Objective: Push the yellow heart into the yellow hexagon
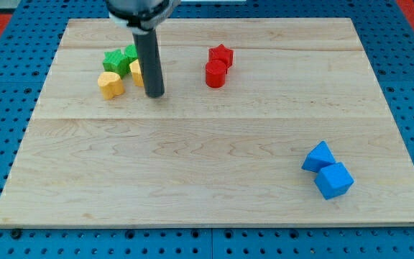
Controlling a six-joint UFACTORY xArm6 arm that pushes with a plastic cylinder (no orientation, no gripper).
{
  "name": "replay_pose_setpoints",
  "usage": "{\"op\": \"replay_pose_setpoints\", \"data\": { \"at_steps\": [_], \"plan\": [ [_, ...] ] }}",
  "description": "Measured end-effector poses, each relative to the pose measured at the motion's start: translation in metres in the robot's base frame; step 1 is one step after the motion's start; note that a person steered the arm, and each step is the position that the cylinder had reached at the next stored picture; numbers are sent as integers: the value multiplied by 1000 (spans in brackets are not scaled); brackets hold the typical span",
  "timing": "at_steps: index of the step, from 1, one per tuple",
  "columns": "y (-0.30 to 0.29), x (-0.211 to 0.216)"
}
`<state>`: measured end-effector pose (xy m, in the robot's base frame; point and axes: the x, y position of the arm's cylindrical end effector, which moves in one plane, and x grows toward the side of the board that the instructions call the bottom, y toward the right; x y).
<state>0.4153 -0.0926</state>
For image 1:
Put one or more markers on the red star block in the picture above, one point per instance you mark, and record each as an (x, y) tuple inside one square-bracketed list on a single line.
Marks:
[(222, 53)]

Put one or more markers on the blue triangle block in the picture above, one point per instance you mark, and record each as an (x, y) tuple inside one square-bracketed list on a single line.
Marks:
[(319, 157)]

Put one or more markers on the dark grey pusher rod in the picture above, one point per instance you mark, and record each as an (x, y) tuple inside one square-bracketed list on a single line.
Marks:
[(149, 62)]

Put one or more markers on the green star block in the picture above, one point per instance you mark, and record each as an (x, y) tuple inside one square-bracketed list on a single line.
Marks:
[(115, 61)]

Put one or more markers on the yellow hexagon block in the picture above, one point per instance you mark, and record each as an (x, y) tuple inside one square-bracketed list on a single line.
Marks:
[(136, 73)]

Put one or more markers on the red cylinder block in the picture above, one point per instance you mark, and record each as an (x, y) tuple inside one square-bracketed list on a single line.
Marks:
[(215, 73)]

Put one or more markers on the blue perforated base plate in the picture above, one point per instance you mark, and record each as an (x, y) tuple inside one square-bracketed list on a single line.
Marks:
[(27, 48)]

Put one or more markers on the yellow heart block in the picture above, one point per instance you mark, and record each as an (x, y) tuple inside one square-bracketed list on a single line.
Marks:
[(110, 84)]

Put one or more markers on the green round block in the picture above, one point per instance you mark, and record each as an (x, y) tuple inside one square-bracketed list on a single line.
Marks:
[(130, 52)]

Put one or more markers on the blue cube block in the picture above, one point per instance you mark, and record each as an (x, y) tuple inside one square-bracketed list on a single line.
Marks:
[(333, 180)]

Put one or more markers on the light wooden board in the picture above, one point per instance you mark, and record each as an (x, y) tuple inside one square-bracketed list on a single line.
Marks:
[(211, 157)]

